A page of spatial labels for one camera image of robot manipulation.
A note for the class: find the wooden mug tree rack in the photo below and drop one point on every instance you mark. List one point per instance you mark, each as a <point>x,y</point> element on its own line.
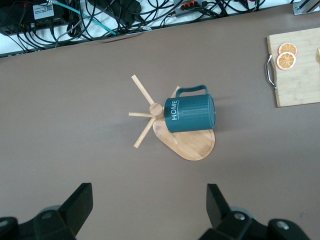
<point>195,147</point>

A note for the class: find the yellow plastic fork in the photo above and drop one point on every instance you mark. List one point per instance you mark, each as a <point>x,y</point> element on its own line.
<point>318,53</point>

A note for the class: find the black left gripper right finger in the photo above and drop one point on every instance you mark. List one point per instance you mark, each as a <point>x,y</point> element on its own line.
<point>217,207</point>

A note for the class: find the black electronics box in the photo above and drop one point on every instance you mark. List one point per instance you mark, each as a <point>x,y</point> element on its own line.
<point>15,20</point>

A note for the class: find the black power adapter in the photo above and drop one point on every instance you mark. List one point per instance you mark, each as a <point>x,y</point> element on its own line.
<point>125,12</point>

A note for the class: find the orange slice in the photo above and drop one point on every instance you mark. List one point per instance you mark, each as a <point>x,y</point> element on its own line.
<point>288,47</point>
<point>286,61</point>

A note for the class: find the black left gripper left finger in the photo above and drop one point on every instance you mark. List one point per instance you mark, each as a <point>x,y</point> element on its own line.
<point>75,207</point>

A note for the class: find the grey power strip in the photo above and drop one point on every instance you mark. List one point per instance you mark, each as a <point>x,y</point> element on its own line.
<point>190,8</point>

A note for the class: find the teal mug with yellow inside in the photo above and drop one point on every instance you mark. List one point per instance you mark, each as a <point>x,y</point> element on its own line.
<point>190,112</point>

